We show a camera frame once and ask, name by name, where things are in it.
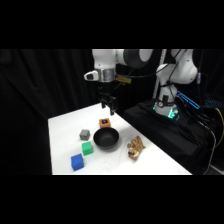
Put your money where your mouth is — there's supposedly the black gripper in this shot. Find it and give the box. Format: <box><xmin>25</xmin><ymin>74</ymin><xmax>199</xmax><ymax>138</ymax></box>
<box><xmin>98</xmin><ymin>81</ymin><xmax>118</xmax><ymax>117</ymax></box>

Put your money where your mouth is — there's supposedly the plush tiger toy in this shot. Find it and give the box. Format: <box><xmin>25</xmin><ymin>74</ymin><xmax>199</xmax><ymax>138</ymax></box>
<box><xmin>126</xmin><ymin>135</ymin><xmax>147</xmax><ymax>161</ymax></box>

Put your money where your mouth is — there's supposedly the black bowl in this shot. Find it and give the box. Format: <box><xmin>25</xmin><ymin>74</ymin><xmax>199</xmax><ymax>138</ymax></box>
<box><xmin>92</xmin><ymin>128</ymin><xmax>120</xmax><ymax>151</ymax></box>

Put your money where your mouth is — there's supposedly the orange block with blue mark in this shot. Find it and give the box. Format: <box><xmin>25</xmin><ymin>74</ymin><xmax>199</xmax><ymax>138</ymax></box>
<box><xmin>98</xmin><ymin>118</ymin><xmax>112</xmax><ymax>130</ymax></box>

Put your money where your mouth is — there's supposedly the gray block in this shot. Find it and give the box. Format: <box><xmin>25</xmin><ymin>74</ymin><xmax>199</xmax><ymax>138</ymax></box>
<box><xmin>79</xmin><ymin>129</ymin><xmax>91</xmax><ymax>141</ymax></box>

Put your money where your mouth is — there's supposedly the green block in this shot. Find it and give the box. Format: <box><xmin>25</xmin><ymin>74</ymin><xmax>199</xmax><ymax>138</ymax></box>
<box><xmin>81</xmin><ymin>141</ymin><xmax>94</xmax><ymax>157</ymax></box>

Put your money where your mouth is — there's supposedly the black cloth covered stand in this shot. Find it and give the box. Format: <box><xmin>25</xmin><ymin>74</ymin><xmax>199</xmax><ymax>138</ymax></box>
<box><xmin>122</xmin><ymin>98</ymin><xmax>216</xmax><ymax>176</ymax></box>

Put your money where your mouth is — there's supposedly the black curtain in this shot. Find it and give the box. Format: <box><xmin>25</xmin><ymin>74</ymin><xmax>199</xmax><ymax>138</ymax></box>
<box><xmin>0</xmin><ymin>49</ymin><xmax>224</xmax><ymax>176</ymax></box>

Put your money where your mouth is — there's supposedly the blue lit control box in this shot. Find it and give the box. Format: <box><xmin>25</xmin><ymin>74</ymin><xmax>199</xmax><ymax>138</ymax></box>
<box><xmin>175</xmin><ymin>90</ymin><xmax>202</xmax><ymax>111</ymax></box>

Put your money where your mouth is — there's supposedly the tan wrist mount plate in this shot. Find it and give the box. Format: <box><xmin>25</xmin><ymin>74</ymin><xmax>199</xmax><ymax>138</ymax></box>
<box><xmin>114</xmin><ymin>75</ymin><xmax>130</xmax><ymax>85</ymax></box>

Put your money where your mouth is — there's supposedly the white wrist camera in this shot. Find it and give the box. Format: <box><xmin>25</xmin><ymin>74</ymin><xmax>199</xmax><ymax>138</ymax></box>
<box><xmin>83</xmin><ymin>69</ymin><xmax>100</xmax><ymax>82</ymax></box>

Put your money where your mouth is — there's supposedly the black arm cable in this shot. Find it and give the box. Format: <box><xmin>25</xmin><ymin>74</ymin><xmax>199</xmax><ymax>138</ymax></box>
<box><xmin>128</xmin><ymin>49</ymin><xmax>188</xmax><ymax>101</ymax></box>

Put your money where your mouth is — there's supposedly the yellow cable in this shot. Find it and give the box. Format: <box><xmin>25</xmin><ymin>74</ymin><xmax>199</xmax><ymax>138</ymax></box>
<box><xmin>214</xmin><ymin>106</ymin><xmax>224</xmax><ymax>143</ymax></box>

